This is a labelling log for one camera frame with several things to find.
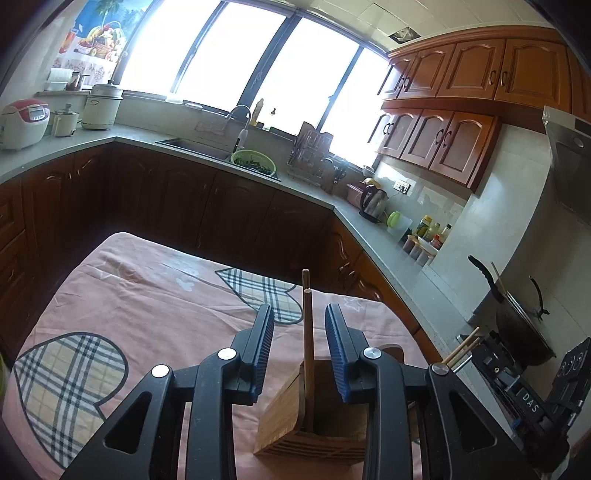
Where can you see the wooden utensil holder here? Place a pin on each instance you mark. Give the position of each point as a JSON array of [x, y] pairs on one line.
[[281, 415]]

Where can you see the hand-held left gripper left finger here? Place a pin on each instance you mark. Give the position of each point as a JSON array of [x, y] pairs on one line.
[[263, 350]]

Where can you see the green colander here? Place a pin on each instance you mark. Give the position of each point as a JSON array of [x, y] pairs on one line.
[[254, 161]]

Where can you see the tall bottle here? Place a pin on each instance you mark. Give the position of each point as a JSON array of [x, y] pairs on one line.
[[256, 113]]

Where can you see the pink heart-print tablecloth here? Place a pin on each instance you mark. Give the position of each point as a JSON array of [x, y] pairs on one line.
[[138, 286]]

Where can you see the large white rice cooker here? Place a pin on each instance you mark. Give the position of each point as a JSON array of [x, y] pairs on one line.
[[101, 106]]

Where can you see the wooden cabinets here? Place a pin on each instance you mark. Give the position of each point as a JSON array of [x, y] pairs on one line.
[[161, 203], [461, 92]]

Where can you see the green cup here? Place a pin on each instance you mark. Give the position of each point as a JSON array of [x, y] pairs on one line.
[[394, 220]]

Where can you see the tropical fruit wall poster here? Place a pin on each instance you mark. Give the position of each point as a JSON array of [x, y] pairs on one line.
[[94, 32]]

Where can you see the condiment bottles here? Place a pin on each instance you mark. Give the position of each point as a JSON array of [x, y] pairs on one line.
[[431, 230]]

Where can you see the pink dish cloth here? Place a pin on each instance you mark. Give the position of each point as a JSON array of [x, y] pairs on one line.
[[210, 125]]

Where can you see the paper towel roll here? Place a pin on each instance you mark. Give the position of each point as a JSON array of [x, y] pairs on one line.
[[60, 77]]

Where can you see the wooden lower cabinets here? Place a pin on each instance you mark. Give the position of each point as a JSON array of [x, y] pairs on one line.
[[161, 203]]

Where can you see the kitchen window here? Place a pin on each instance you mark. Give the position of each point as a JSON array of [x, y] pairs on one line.
[[258, 60]]

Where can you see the grey kitchen countertop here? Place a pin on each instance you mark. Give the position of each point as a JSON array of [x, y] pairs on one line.
[[369, 235]]

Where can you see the electric kettle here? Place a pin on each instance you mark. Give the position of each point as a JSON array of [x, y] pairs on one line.
[[374, 203]]

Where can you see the steel range hood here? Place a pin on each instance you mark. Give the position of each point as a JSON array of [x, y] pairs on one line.
[[570, 161]]

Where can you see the small white pot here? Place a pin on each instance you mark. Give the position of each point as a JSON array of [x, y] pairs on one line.
[[64, 122]]

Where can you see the chrome kitchen faucet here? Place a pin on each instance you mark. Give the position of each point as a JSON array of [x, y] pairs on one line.
[[242, 136]]

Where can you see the black wok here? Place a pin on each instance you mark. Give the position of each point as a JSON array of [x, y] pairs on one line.
[[521, 337]]

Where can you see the dish rack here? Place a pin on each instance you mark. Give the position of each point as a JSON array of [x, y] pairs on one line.
[[309, 152]]

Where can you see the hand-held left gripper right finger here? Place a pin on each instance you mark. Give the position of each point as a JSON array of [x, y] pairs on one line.
[[337, 350]]

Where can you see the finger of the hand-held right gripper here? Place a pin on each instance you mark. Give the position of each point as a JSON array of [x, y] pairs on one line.
[[485, 357]]

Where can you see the wok lid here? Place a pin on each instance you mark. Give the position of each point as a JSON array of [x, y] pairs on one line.
[[531, 300]]

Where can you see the wooden upper cabinets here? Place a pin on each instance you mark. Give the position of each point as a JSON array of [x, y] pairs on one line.
[[461, 92]]

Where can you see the white and pink rice cooker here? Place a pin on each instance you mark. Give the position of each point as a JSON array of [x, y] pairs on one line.
[[23, 122]]

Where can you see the small wall outlet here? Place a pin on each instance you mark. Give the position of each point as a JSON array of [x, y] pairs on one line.
[[401, 186]]

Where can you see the small dark dispenser bottle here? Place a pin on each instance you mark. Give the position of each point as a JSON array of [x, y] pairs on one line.
[[273, 119]]

